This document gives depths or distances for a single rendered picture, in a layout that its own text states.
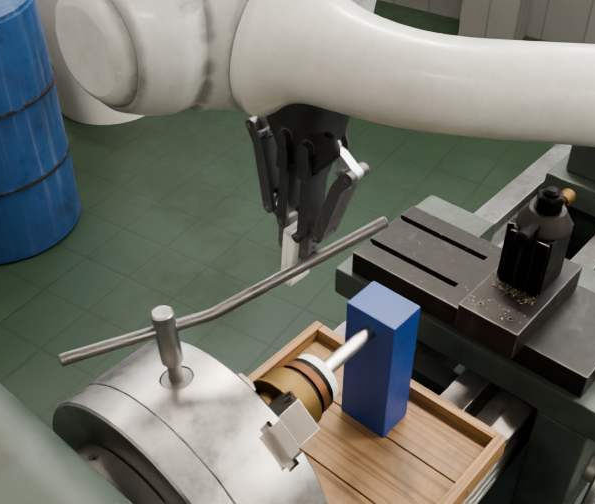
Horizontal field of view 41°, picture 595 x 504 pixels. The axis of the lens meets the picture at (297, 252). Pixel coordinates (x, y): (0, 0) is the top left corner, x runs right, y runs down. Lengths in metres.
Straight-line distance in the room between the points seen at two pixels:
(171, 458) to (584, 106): 0.48
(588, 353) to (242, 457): 0.65
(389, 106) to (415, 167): 2.93
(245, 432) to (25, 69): 2.06
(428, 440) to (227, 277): 1.68
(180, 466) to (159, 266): 2.14
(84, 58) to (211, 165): 2.91
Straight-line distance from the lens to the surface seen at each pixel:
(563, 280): 1.30
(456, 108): 0.44
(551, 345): 1.26
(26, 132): 2.78
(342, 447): 1.19
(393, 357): 1.08
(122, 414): 0.79
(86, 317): 2.72
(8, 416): 0.80
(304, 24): 0.44
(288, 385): 0.95
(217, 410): 0.79
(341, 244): 0.78
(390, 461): 1.18
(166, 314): 0.75
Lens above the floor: 1.84
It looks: 40 degrees down
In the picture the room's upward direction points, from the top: straight up
